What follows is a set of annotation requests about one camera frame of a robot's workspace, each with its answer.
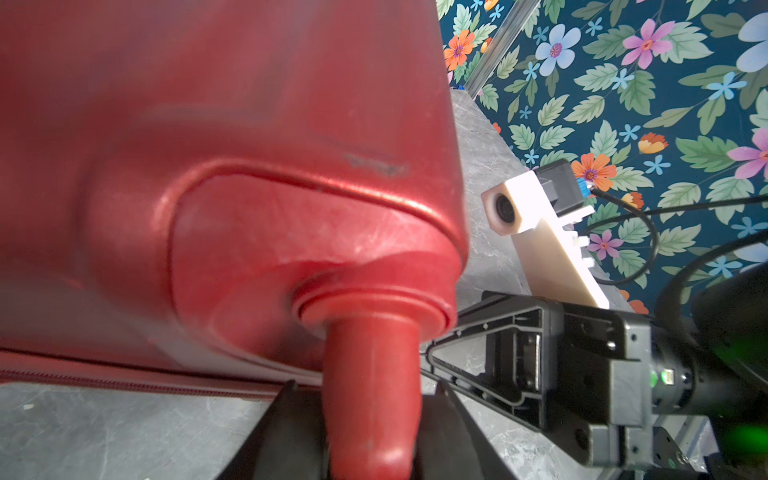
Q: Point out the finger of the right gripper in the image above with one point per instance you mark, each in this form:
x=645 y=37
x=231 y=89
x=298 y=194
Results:
x=496 y=356

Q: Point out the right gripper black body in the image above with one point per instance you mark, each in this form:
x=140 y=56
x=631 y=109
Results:
x=615 y=373

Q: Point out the red hard-shell suitcase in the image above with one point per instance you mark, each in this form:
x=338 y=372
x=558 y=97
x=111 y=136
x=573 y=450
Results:
x=241 y=198

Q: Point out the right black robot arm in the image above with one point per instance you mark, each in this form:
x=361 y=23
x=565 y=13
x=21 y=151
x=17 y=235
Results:
x=727 y=329

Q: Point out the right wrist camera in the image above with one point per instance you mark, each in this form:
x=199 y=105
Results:
x=537 y=210

